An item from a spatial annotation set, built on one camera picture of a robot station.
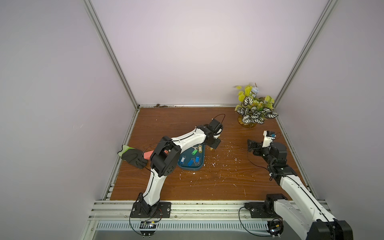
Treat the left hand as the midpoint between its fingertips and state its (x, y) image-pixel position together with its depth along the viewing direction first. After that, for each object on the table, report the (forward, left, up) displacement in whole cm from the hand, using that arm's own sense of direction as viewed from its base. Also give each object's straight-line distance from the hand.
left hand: (217, 143), depth 93 cm
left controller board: (-43, +37, -9) cm, 58 cm away
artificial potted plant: (+12, -20, +17) cm, 29 cm away
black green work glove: (-7, +54, -4) cm, 54 cm away
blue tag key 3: (-9, +13, -4) cm, 16 cm away
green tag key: (-4, +15, -5) cm, 16 cm away
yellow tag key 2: (-2, +4, -4) cm, 6 cm away
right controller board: (-42, -25, -6) cm, 49 cm away
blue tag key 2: (-11, +17, -5) cm, 21 cm away
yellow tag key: (-2, +11, -4) cm, 12 cm away
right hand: (-3, -21, +11) cm, 24 cm away
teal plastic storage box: (-16, +14, +1) cm, 21 cm away
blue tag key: (-10, +22, -5) cm, 25 cm away
